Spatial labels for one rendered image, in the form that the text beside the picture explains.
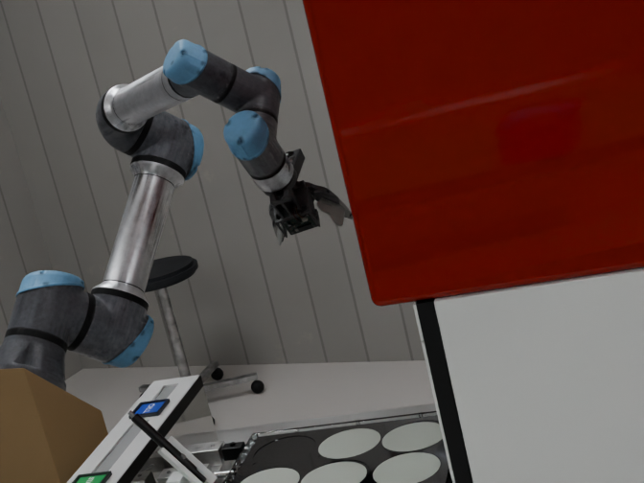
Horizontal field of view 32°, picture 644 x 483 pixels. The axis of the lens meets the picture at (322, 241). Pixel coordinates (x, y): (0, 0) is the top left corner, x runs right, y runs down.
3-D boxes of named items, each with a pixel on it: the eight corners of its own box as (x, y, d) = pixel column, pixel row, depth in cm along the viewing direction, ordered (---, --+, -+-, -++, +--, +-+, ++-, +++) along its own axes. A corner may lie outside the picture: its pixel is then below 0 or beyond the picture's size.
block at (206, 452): (228, 455, 187) (223, 439, 186) (222, 465, 183) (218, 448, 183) (184, 460, 189) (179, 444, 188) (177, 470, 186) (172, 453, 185)
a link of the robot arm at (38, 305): (-5, 335, 211) (14, 271, 217) (59, 358, 218) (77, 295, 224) (19, 322, 202) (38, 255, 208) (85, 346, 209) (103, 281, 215)
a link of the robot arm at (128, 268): (53, 352, 218) (129, 109, 237) (120, 376, 225) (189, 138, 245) (77, 346, 208) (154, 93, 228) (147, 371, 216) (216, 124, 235)
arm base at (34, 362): (-36, 377, 204) (-20, 327, 209) (25, 405, 215) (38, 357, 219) (20, 372, 196) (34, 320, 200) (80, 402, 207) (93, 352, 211)
